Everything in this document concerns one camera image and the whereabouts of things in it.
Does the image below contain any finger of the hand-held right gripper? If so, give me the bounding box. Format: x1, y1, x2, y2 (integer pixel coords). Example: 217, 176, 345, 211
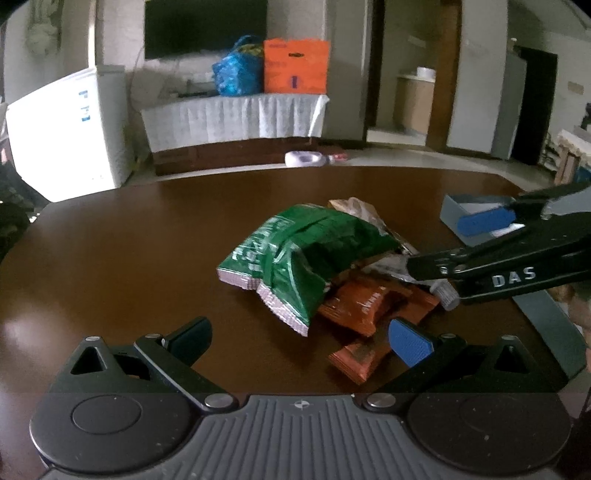
405, 247, 490, 283
457, 196, 550, 239

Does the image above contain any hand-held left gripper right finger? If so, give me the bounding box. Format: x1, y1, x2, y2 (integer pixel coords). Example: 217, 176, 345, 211
362, 318, 555, 412

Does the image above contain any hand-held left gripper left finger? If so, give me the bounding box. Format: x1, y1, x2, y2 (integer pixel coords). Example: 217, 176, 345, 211
48, 316, 238, 412

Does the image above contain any small white bottle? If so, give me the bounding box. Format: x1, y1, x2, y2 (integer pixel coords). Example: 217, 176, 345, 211
431, 281, 461, 310

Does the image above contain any grey cardboard box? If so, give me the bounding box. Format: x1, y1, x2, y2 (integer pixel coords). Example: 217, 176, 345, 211
440, 194, 588, 380

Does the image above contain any silver snack wrapper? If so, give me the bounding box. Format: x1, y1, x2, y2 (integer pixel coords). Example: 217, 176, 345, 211
365, 255, 435, 282

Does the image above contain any orange snack packet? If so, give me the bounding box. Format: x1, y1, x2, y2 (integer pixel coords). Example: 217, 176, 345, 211
318, 281, 441, 337
329, 339, 394, 384

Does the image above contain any clear brown snack packet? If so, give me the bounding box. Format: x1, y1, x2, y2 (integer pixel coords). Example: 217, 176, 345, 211
328, 198, 419, 258

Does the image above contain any green snack bag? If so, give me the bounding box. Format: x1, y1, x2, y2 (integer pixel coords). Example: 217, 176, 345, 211
256, 247, 335, 337

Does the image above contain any wooden chair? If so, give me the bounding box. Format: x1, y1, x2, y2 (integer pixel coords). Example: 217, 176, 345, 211
540, 128, 591, 186

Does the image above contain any white lace tablecloth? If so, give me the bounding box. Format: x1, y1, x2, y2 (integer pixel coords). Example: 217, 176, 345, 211
140, 93, 330, 153

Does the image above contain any dark leafy plant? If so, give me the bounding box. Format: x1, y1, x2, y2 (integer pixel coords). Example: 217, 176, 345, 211
0, 148, 34, 261

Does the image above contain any white chest freezer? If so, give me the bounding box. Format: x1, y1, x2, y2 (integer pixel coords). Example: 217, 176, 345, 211
6, 66, 134, 203

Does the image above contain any orange cardboard box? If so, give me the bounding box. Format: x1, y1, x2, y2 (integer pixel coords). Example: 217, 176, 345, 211
263, 39, 331, 94

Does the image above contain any blue plastic bag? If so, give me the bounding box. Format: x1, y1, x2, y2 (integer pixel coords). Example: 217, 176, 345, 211
212, 35, 265, 97

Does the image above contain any brown wooden door frame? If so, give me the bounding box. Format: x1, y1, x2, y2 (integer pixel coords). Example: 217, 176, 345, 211
427, 0, 463, 151

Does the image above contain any black wall television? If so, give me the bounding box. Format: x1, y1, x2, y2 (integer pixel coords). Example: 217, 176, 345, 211
144, 0, 269, 60

